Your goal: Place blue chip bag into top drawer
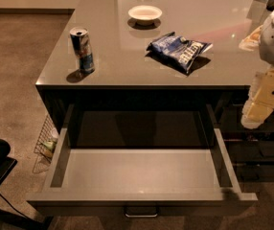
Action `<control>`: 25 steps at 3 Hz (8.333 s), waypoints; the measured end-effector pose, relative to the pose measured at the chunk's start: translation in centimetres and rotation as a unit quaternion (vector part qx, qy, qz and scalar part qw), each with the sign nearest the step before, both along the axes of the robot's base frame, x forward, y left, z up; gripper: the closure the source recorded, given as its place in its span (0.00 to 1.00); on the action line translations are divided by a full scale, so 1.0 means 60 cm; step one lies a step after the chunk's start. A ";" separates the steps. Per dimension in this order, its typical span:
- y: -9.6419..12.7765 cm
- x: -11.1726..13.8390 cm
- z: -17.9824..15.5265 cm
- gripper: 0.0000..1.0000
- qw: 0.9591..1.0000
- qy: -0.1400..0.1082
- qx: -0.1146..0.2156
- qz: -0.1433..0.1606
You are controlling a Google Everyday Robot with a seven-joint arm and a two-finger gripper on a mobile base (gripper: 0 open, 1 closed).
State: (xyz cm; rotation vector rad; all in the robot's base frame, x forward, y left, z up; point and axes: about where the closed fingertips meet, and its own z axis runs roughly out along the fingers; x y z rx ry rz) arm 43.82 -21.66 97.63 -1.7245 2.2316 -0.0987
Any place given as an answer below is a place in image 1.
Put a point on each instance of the metal drawer handle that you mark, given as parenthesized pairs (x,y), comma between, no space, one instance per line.
(139,212)

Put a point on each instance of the grey counter cabinet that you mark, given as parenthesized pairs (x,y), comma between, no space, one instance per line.
(124,67)

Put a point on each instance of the silver blue energy drink can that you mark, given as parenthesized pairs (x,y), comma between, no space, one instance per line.
(82,48)

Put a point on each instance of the open grey top drawer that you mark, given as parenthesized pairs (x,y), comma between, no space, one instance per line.
(108,160)

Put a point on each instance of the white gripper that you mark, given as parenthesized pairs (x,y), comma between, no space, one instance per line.
(261,96)

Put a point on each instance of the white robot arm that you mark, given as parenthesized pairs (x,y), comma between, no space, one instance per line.
(262,39)

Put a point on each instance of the wire basket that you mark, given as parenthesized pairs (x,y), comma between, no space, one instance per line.
(45,146)

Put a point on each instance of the white bowl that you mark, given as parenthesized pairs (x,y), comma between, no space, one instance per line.
(145,15)

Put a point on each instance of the blue chip bag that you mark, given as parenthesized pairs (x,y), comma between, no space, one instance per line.
(178,50)

